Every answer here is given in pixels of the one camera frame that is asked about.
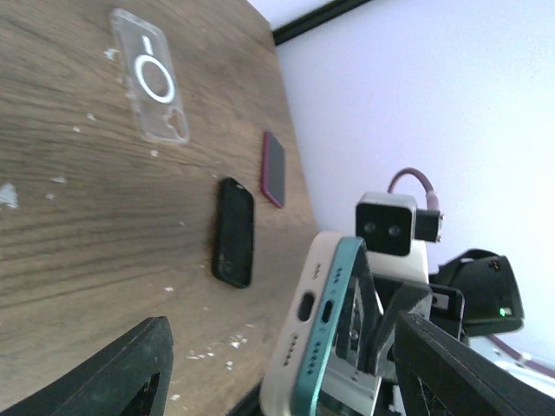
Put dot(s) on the black aluminium frame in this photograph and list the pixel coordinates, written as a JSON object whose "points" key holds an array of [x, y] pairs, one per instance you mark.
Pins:
{"points": [[314, 19]]}

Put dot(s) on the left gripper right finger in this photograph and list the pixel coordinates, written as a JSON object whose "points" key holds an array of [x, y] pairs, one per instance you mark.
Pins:
{"points": [[438, 375]]}

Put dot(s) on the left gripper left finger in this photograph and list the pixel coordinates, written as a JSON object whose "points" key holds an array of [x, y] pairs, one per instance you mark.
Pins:
{"points": [[130, 376]]}

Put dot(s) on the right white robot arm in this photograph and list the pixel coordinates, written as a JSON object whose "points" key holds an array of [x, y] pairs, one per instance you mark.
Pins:
{"points": [[474, 295]]}

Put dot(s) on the beige phone case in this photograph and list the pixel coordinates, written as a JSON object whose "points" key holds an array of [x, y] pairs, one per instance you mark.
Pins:
{"points": [[280, 378]]}

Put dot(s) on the clear magsafe phone case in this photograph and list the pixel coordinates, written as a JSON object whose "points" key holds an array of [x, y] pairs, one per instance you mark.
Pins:
{"points": [[152, 86]]}

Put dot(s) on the red-cased smartphone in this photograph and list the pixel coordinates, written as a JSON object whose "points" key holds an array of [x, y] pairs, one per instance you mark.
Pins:
{"points": [[273, 170]]}

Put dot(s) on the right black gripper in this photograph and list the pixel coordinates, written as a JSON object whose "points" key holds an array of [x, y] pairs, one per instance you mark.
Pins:
{"points": [[442, 305]]}

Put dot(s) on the black phone case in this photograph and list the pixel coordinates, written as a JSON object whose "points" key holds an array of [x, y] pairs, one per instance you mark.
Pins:
{"points": [[233, 244]]}

